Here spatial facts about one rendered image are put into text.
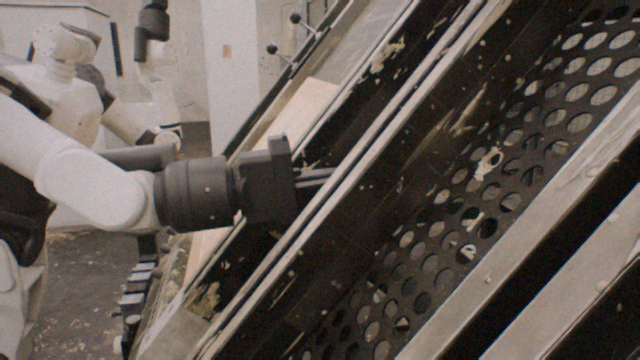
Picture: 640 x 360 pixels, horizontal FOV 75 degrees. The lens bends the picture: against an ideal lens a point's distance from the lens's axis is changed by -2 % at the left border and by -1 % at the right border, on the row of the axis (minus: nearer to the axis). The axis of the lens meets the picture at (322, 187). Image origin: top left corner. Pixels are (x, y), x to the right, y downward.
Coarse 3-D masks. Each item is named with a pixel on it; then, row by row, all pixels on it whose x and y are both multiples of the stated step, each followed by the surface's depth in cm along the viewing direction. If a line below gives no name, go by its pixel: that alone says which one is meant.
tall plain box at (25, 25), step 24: (0, 0) 285; (0, 24) 290; (24, 24) 294; (48, 24) 297; (72, 24) 301; (96, 24) 332; (24, 48) 298; (96, 144) 329; (120, 144) 388; (72, 216) 340
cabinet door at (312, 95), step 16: (320, 80) 107; (304, 96) 111; (320, 96) 96; (288, 112) 117; (304, 112) 101; (272, 128) 121; (288, 128) 105; (304, 128) 90; (256, 144) 126; (208, 240) 103; (192, 256) 106; (192, 272) 95
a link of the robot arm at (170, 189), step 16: (160, 144) 51; (112, 160) 49; (128, 160) 49; (144, 160) 49; (160, 160) 50; (176, 160) 51; (144, 176) 48; (160, 176) 49; (176, 176) 47; (160, 192) 48; (176, 192) 47; (160, 208) 48; (176, 208) 47; (192, 208) 47; (144, 224) 47; (160, 224) 49; (176, 224) 48; (192, 224) 48
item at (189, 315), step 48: (432, 0) 58; (384, 48) 59; (432, 48) 60; (336, 96) 64; (384, 96) 61; (336, 144) 62; (240, 240) 63; (192, 288) 64; (240, 288) 66; (192, 336) 66
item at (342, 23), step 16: (352, 0) 128; (368, 0) 128; (352, 16) 128; (336, 32) 129; (320, 48) 129; (304, 64) 130; (304, 80) 131; (288, 96) 132; (272, 112) 132; (256, 128) 133; (240, 144) 138
